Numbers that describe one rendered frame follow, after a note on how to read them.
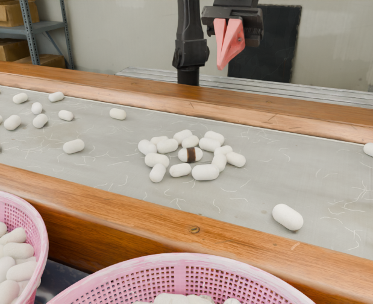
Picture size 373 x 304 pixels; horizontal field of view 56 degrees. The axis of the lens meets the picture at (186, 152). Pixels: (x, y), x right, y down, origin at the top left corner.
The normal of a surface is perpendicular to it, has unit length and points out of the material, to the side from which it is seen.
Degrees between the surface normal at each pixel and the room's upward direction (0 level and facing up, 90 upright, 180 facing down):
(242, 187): 0
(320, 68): 90
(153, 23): 90
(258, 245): 0
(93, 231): 90
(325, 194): 0
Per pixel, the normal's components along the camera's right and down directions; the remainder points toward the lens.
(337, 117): 0.00, -0.88
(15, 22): 0.89, 0.23
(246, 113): -0.27, -0.30
